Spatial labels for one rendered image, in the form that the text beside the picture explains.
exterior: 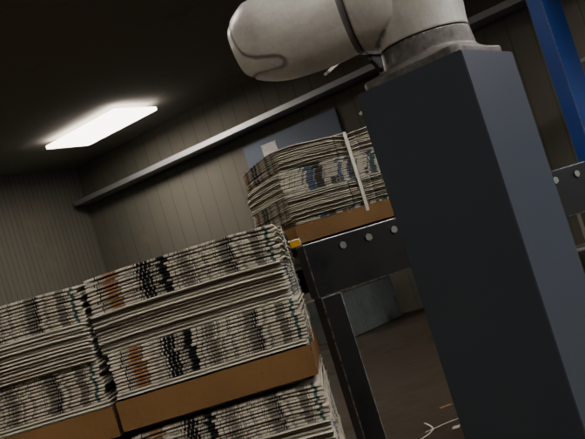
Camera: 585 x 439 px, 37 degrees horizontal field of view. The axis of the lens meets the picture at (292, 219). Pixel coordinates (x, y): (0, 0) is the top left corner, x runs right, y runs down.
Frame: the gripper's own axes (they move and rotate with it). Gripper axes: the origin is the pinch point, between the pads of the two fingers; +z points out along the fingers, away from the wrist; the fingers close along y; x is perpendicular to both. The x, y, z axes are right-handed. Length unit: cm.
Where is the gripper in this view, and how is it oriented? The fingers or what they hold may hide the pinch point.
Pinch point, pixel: (346, 91)
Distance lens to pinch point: 226.6
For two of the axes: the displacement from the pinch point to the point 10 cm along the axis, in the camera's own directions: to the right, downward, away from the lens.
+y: 6.7, 7.3, 1.0
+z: -6.7, 6.6, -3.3
